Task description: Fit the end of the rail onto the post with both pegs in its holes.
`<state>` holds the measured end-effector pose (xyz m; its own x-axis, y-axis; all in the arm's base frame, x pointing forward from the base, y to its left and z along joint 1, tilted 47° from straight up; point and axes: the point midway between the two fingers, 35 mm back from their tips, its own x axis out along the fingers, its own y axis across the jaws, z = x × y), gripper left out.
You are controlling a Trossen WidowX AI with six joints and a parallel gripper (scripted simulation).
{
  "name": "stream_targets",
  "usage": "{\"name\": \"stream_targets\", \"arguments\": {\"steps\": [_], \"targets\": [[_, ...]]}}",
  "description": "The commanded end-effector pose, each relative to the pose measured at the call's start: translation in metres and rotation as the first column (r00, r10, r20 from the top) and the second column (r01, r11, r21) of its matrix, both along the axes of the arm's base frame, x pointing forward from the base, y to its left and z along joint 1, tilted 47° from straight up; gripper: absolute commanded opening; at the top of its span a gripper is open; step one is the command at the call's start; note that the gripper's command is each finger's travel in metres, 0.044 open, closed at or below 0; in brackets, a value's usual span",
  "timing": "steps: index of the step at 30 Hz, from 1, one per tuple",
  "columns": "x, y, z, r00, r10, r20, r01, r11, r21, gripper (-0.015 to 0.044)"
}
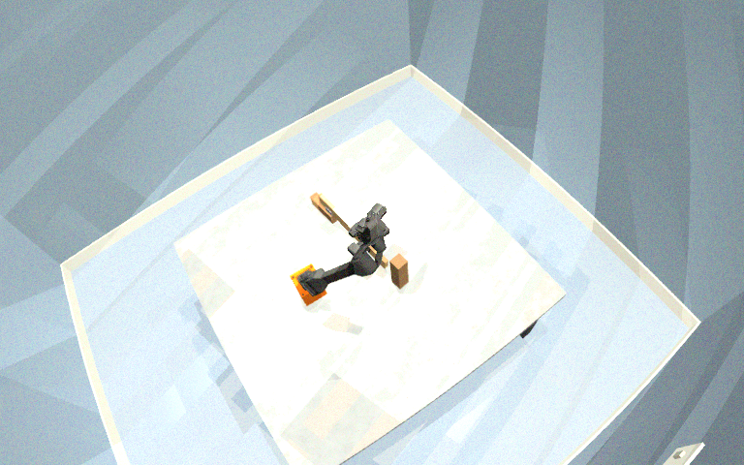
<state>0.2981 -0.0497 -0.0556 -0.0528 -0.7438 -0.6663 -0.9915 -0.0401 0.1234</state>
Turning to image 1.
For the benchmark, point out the long wooden rail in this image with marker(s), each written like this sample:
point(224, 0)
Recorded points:
point(346, 223)

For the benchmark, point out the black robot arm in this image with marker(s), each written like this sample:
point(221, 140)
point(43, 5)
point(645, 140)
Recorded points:
point(361, 264)

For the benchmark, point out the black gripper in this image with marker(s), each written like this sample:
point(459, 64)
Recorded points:
point(365, 239)

